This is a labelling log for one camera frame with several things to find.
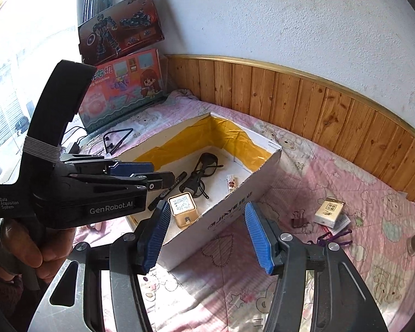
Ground pink binder clip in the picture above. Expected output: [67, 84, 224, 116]
[291, 209, 308, 229]

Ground cream tissue pack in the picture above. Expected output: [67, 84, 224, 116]
[313, 198, 346, 228]

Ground purple toy figure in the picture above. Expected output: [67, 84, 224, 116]
[308, 229, 352, 247]

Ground person's left hand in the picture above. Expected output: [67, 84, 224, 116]
[0, 214, 77, 284]

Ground black marker pen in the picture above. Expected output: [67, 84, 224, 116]
[147, 172, 187, 211]

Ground gold square tin box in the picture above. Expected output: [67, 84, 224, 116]
[168, 192, 199, 229]

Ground black neckband earphones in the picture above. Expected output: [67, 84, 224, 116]
[102, 128, 133, 155]

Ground black sunglasses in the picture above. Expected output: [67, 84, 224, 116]
[179, 152, 223, 199]

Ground pink bear patterned quilt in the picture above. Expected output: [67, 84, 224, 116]
[72, 88, 415, 332]

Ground white cardboard box yellow tape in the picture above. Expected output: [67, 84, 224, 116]
[120, 113, 282, 271]

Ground pink doll toy box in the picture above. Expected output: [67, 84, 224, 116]
[79, 49, 164, 133]

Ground dark robot toy box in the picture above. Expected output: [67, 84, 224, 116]
[78, 0, 165, 66]

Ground black charger cable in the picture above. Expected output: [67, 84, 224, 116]
[59, 124, 89, 155]

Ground wooden wall panelling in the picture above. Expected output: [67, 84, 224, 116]
[166, 55, 415, 202]

